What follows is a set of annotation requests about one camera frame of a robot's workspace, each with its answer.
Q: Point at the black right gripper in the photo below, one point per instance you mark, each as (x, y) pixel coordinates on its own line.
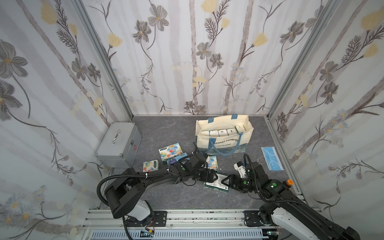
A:
(233, 181)

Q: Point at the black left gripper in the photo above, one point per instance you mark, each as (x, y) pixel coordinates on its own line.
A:
(205, 173)

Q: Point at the green barcode tissue pack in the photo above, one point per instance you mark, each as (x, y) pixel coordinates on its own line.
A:
(240, 128)
(217, 185)

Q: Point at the cream canvas tote bag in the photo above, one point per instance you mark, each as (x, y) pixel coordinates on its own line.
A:
(226, 145)

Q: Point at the white blue tissue pack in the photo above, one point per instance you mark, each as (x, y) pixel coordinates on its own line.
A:
(205, 133)

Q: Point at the purple tissue pack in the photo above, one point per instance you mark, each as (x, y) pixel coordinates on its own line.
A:
(223, 133)

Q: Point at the elephant tissue pack front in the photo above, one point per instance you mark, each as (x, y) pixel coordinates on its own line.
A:
(232, 131)

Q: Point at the elephant tissue pack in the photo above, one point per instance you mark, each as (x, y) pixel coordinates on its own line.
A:
(232, 131)
(151, 166)
(170, 152)
(212, 163)

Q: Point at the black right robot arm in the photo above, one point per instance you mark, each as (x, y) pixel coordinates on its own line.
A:
(282, 207)

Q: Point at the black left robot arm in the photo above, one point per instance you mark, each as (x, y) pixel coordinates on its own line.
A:
(122, 193)

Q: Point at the elephant tissue pack by bag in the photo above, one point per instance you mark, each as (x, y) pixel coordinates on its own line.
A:
(212, 163)

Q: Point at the blue tissue pack centre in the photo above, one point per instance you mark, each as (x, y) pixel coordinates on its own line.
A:
(176, 158)

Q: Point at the blue face mask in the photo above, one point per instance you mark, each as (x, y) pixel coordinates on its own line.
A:
(272, 159)

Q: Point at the elephant tissue pack far left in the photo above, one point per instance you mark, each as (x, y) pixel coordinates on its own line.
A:
(170, 152)

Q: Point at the elephant tissue pack left upright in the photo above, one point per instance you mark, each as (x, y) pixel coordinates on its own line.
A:
(151, 166)

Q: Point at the grey metal box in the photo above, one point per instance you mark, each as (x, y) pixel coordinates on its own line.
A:
(119, 147)

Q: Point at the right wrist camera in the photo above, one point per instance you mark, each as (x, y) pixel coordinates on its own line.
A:
(240, 167)

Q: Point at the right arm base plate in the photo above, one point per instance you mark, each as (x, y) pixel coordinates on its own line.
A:
(256, 219)

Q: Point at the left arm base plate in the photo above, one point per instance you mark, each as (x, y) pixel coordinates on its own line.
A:
(155, 219)

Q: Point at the aluminium mounting rail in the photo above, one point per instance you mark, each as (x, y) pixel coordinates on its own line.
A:
(175, 219)

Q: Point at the white slotted cable duct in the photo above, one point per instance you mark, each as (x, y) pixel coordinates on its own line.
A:
(180, 234)

